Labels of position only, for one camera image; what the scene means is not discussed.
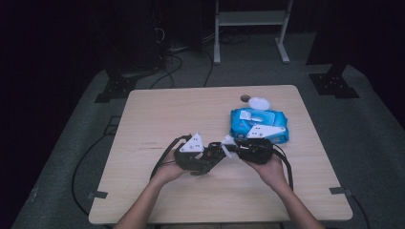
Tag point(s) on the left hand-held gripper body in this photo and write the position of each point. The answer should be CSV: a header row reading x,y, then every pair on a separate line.
x,y
189,160

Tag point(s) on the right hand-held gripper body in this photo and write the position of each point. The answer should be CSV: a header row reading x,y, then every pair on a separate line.
x,y
256,152

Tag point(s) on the white wet wipe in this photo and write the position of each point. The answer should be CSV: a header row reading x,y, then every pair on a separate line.
x,y
227,141

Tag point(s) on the blue wet wipes pack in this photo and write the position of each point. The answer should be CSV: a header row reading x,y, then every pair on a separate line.
x,y
277,122

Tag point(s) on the person's left hand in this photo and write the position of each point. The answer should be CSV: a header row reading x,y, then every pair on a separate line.
x,y
168,171

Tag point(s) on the person's right hand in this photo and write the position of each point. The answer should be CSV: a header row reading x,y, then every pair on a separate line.
x,y
272,173

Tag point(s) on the white round pad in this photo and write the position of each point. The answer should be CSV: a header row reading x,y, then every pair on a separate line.
x,y
259,103

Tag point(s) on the dark round table grommet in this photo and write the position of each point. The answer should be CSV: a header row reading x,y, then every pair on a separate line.
x,y
244,98

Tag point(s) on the grey tape strip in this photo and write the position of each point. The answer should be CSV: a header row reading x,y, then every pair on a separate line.
x,y
97,195
340,191

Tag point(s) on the black floor bracket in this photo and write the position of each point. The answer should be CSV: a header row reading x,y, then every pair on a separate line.
x,y
110,125

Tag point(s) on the black stand with base plate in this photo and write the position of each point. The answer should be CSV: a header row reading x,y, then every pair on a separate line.
x,y
116,87
334,84

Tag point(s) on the white metal stand frame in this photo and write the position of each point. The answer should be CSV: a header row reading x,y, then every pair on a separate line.
x,y
251,18

